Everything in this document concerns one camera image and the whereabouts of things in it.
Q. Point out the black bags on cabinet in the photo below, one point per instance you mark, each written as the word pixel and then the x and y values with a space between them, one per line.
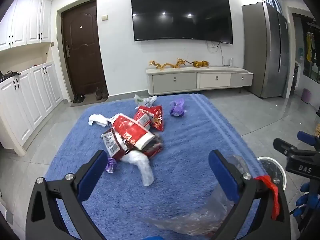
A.
pixel 8 75

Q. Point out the gold dragon ornament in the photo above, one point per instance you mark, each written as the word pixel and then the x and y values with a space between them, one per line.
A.
pixel 179 63
pixel 160 65
pixel 201 64

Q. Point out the grey doormat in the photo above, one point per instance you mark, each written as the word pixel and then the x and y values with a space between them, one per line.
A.
pixel 90 102

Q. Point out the dark red foil packet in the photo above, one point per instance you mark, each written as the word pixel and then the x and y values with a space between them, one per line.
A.
pixel 153 150

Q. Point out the small purple wrapper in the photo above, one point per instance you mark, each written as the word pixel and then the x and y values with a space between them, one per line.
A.
pixel 111 165

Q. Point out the brown entrance door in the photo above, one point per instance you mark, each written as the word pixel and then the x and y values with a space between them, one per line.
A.
pixel 83 50

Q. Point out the black wall television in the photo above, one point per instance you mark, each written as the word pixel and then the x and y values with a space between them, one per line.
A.
pixel 182 15

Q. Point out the blue shaggy rug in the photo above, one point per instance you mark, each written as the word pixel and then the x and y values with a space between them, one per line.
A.
pixel 175 180

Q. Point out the small white device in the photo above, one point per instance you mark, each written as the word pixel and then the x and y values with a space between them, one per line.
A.
pixel 231 62

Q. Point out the silver refrigerator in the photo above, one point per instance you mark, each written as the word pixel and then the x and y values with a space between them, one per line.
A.
pixel 267 52

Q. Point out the red snack bag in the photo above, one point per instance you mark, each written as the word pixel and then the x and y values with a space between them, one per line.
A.
pixel 155 117

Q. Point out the red plastic bag strip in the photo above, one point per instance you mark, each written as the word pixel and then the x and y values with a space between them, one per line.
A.
pixel 272 192

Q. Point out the black shoe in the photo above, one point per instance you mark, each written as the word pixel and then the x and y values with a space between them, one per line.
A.
pixel 76 99
pixel 81 97

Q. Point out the white round waste bin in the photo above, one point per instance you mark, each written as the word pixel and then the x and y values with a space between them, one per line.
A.
pixel 271 166

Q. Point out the brown shoe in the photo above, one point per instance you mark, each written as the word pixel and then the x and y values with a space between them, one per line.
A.
pixel 98 93
pixel 104 92

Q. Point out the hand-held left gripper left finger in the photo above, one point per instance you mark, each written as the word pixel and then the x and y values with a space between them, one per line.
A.
pixel 92 172

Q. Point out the white wall cupboards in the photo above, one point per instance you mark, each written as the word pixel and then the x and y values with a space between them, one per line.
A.
pixel 27 102

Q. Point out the clear plastic bag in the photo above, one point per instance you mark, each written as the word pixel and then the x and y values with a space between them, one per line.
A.
pixel 200 217

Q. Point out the wall light switch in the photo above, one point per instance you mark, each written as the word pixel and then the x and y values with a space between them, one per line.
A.
pixel 104 17

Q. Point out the large purple wrapper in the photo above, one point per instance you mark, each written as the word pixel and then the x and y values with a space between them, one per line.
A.
pixel 177 108

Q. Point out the yellow hanging cloth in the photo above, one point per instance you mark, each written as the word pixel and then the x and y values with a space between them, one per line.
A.
pixel 309 47

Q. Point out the white television console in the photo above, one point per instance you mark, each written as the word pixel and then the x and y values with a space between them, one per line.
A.
pixel 185 80

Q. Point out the person's right hand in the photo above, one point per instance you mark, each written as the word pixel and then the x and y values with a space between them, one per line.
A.
pixel 302 200

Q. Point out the small purple bin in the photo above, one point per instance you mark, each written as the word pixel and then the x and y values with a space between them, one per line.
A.
pixel 306 95

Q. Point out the brown snack packet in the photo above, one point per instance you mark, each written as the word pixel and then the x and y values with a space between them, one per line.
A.
pixel 112 145

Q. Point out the white crumpled paper towel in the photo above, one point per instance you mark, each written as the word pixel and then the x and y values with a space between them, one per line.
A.
pixel 98 120

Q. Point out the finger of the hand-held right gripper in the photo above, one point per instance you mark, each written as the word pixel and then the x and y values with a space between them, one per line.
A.
pixel 306 136
pixel 283 145

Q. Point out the white and green plastic bag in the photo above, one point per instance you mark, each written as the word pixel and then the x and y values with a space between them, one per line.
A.
pixel 143 101

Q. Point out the white upper wall cabinets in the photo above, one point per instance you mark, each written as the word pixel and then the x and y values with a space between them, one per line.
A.
pixel 25 20

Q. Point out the white bubble wrap piece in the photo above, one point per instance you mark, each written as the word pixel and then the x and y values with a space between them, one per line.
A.
pixel 143 170

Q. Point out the blue striped curtain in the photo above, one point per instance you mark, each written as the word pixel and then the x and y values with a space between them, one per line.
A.
pixel 273 1

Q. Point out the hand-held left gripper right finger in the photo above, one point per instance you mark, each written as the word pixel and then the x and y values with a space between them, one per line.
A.
pixel 222 175

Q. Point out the red and white paper package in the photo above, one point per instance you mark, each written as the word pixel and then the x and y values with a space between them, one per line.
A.
pixel 130 130

